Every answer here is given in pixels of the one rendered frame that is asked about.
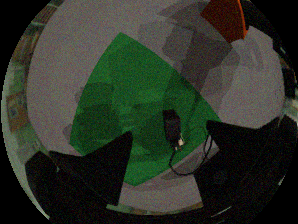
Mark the green circuit board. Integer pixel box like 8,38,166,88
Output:
69,32,222,186

